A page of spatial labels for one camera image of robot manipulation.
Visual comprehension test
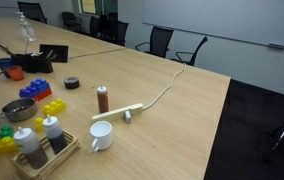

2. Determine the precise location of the orange plastic cup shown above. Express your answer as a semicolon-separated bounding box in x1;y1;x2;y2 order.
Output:
5;65;26;82

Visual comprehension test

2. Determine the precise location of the green lego brick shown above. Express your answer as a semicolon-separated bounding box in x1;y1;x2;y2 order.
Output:
0;124;15;140

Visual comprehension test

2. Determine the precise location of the large blue lego block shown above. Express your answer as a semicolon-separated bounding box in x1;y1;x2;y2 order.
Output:
18;77;52;100

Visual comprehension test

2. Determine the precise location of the black long utensil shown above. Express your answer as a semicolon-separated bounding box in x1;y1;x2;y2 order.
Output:
0;40;17;58

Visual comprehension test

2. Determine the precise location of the long yellow lego brick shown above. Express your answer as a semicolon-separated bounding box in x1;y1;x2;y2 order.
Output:
0;135;19;157

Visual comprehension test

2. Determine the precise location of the black organizer tray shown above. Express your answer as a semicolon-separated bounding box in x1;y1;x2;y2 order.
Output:
10;52;54;75

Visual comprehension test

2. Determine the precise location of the red lego brick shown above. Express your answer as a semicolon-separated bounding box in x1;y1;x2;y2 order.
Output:
33;87;53;102

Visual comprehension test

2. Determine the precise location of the small yellow lego brick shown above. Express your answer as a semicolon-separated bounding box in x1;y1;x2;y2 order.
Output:
34;116;46;132

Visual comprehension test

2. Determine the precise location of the brown sauce large squeeze bottle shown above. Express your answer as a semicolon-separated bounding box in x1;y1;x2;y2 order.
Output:
13;126;49;170

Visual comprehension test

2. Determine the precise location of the yellow three-stud lego brick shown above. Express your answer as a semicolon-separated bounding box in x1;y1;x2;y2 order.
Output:
42;97;67;117

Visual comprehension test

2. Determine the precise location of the clear pump sanitizer bottle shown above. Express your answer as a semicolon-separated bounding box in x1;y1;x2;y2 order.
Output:
15;11;37;43

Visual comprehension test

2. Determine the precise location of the black flat tablet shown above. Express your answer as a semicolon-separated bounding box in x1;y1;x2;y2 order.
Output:
38;43;70;64

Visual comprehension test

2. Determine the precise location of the dark sauce squeeze bottle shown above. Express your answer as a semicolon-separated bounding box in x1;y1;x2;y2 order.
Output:
42;114;69;155

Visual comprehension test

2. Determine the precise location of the black tape roll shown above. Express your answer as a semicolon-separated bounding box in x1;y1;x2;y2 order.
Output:
63;76;81;90

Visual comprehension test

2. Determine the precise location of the wooden slat crate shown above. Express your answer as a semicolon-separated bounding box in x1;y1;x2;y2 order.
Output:
9;130;81;180

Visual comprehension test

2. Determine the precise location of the white ceramic mug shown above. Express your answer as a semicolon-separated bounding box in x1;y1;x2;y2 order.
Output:
89;120;114;153

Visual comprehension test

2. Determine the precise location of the white power strip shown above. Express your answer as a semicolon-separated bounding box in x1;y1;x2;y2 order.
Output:
91;102;145;123

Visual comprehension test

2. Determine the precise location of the window with dark glass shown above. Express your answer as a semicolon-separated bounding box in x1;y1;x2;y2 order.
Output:
78;0;119;16

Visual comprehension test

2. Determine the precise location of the white plug adapter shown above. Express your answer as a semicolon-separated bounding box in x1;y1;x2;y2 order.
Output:
124;110;133;125

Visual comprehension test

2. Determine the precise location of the grey whiteboard eraser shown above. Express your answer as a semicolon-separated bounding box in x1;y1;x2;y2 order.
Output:
268;42;284;50

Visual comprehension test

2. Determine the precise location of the metal bowl with handle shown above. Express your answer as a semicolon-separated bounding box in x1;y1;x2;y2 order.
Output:
0;97;38;123

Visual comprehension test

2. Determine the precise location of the white power cable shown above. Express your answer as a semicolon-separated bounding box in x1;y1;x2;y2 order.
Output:
142;62;187;111

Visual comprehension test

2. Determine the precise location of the wall whiteboard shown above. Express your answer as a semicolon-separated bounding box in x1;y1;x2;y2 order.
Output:
141;0;284;50

